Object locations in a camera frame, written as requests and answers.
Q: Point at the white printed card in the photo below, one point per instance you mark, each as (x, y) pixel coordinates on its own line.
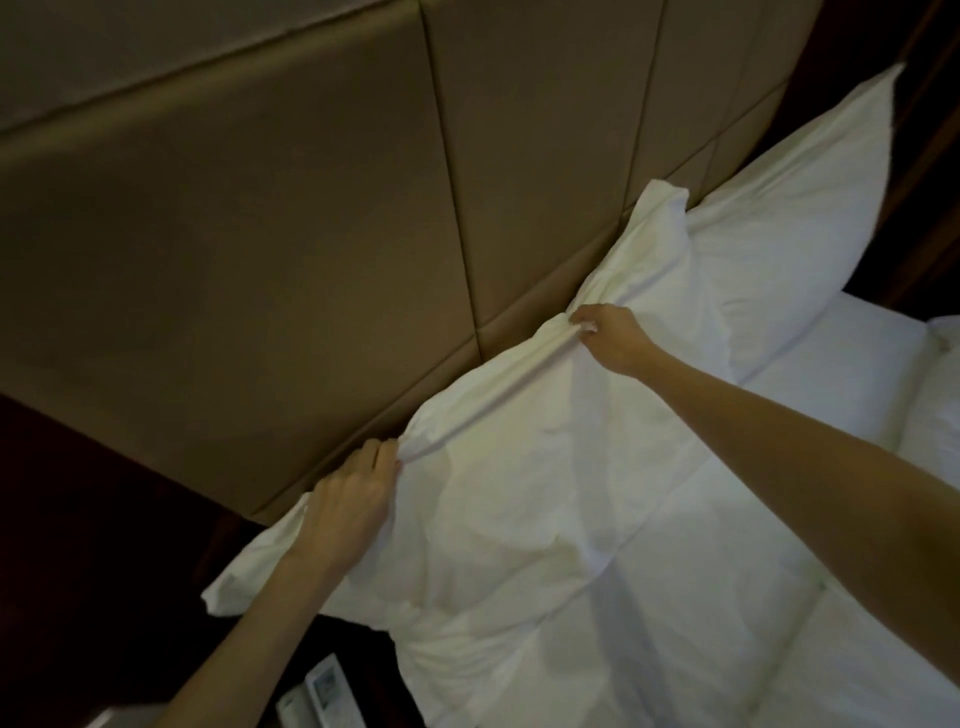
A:
(327, 681)

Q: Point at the white telephone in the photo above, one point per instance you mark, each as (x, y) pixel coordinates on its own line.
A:
(294, 709)

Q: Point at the beige padded headboard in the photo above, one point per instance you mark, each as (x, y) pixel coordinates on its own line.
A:
(300, 247)

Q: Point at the person's left fingers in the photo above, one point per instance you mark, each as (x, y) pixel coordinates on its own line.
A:
(379, 454)

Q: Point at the person's left hand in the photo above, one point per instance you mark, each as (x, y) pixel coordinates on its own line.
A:
(345, 510)

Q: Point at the person's right hand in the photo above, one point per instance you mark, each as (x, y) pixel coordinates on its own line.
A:
(619, 341)

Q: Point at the white plump pillow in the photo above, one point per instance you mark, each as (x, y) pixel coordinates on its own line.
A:
(787, 225)

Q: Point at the white duvet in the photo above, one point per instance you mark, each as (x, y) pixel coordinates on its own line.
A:
(712, 585)

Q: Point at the person's right forearm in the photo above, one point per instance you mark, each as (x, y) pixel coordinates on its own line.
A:
(810, 457)

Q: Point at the person's right fingers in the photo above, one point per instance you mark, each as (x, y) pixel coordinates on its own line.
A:
(584, 321)

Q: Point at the person's left forearm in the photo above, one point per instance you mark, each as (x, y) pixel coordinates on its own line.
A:
(247, 645)

